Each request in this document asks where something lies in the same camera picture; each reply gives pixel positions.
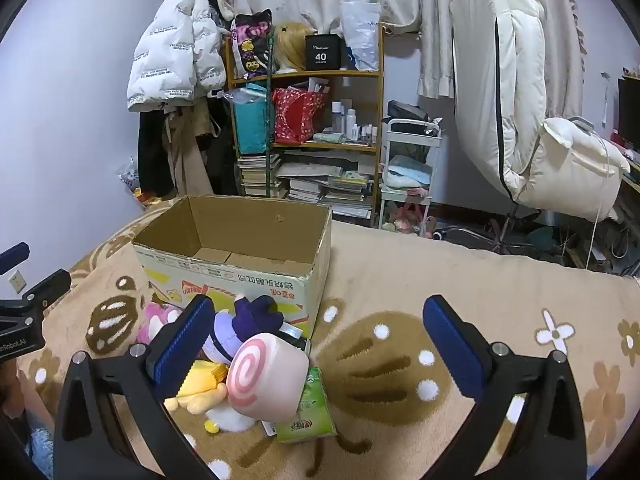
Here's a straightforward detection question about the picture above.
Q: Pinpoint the green snack packet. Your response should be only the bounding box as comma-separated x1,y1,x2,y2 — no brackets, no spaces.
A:
275,366,337,445

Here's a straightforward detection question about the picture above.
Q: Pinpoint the white plush duck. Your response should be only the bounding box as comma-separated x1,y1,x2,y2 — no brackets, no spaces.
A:
202,400,256,435

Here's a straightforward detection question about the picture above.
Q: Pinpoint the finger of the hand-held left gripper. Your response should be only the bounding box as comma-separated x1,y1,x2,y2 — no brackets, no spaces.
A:
22,268,72,311
0,241,31,275

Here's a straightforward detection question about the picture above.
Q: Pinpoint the cardboard box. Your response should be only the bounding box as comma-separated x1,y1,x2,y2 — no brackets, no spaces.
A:
132,195,333,341

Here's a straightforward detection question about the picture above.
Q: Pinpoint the white plastic bag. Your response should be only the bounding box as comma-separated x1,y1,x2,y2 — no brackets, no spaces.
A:
341,1,382,72

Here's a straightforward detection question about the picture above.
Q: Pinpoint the cream hanging coat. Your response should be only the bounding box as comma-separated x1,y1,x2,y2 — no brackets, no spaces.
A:
450,0,631,221

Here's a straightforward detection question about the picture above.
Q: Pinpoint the stack of books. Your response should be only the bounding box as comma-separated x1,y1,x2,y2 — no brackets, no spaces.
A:
237,152,376,218

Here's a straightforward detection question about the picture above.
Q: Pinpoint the yellow plush toy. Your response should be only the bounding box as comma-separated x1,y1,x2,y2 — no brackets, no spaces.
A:
165,360,231,413

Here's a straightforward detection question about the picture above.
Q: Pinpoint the red gift bag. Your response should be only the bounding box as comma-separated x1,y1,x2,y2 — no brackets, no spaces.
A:
271,87,326,145

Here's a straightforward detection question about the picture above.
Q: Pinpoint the teal bag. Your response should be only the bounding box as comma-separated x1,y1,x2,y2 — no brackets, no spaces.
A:
231,84,269,156

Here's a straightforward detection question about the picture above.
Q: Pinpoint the pink plush toy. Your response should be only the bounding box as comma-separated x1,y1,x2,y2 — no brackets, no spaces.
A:
137,302,183,346

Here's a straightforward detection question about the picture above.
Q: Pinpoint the group of small bottles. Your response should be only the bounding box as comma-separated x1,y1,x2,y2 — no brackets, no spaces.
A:
330,101,379,143

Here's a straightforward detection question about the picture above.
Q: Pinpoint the beige hanging coat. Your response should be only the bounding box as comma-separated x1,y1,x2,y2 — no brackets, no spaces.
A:
165,105,221,198

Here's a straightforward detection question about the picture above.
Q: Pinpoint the white trolley cart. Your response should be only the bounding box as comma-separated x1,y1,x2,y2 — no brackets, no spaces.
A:
378,117,443,236

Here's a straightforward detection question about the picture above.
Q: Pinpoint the blond wig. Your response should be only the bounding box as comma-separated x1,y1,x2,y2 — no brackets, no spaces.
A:
274,21,308,73

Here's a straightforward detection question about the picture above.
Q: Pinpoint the purple plush doll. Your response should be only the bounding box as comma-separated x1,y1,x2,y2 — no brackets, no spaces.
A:
202,296,286,363

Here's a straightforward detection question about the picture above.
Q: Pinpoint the black pink printed bag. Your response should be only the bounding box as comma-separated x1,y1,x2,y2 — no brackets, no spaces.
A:
234,9,275,80

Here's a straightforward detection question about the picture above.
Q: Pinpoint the black chair base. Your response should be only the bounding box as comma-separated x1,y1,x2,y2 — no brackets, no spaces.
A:
435,210,541,256

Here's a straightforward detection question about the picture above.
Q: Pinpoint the white puffer jacket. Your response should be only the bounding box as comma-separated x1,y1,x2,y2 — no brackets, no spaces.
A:
126,0,227,112

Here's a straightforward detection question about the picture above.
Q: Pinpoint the pink swirl plush roll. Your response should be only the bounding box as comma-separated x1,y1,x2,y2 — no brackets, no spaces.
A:
226,332,310,422

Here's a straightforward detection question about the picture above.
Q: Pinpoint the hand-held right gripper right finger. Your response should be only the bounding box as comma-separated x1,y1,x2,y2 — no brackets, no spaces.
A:
420,296,588,480

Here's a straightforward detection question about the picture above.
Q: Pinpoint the wooden shelf rack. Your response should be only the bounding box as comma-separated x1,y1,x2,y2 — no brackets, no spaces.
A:
225,22,386,221

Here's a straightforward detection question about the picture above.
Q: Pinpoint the dark hanging coat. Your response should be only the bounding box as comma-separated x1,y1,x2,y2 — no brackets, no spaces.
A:
137,95,236,198

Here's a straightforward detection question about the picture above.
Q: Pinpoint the black box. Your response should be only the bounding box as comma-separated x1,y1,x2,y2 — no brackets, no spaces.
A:
305,33,347,71

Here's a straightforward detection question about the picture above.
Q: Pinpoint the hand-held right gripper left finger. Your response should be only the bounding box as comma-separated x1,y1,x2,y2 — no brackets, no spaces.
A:
52,295,216,480

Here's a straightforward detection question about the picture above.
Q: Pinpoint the black monitor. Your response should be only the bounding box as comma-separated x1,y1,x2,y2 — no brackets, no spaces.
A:
617,77,640,136

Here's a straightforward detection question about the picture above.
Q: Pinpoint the light blue folded cloth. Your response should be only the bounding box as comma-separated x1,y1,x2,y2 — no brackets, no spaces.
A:
387,155,432,188

